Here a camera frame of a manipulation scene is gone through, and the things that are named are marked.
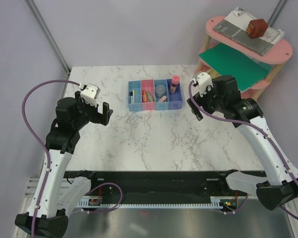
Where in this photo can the yellow marker pen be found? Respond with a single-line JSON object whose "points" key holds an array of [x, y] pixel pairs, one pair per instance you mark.
{"points": [[134, 96]]}

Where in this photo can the grey setup guide booklet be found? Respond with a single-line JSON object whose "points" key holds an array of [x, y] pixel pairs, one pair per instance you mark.
{"points": [[238, 35]]}

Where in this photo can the light blue drawer box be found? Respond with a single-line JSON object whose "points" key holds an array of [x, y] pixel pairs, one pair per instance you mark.
{"points": [[164, 105]]}

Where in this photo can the orange correction tape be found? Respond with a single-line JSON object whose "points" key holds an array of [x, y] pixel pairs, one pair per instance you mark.
{"points": [[144, 96]]}

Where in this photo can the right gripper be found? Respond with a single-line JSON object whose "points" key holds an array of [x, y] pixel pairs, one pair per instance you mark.
{"points": [[201, 100]]}

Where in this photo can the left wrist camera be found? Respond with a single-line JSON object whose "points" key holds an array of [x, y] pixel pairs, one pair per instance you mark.
{"points": [[89, 93]]}

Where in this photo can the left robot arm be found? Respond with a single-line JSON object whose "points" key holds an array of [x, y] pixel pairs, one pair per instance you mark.
{"points": [[48, 213]]}

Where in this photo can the green board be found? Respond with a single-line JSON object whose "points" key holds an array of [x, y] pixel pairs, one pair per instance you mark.
{"points": [[228, 61]]}

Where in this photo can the white cable duct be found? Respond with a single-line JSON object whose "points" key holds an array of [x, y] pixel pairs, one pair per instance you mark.
{"points": [[87, 203]]}

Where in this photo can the black marker pen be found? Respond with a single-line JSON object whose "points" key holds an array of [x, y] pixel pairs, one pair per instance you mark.
{"points": [[131, 98]]}

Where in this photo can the pink capped glue bottle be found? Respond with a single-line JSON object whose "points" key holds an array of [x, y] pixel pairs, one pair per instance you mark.
{"points": [[174, 83]]}

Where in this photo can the pink wooden shelf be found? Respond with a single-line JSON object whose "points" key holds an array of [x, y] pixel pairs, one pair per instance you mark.
{"points": [[276, 57]]}

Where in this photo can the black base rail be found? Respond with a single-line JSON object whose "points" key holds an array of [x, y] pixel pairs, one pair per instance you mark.
{"points": [[163, 186]]}

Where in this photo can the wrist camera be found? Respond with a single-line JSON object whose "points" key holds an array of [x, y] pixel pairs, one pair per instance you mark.
{"points": [[89, 93], [203, 81]]}

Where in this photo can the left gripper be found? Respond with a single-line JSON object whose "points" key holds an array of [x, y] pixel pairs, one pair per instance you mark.
{"points": [[99, 118]]}

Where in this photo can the pink drawer box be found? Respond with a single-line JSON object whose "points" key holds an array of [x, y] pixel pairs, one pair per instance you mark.
{"points": [[148, 85]]}

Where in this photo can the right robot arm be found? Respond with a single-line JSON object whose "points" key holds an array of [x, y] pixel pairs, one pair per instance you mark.
{"points": [[220, 99]]}

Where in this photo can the white paper sheets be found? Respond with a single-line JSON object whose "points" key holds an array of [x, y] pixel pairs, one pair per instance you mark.
{"points": [[241, 18]]}

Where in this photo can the red brown cube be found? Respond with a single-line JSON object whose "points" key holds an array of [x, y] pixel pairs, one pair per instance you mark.
{"points": [[256, 28]]}

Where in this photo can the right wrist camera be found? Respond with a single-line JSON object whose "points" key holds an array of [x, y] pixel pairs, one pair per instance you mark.
{"points": [[203, 81]]}

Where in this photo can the pink eraser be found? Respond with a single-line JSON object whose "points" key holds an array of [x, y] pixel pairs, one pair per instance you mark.
{"points": [[162, 99]]}

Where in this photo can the purple drawer box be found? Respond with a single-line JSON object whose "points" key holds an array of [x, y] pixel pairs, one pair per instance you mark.
{"points": [[176, 99]]}

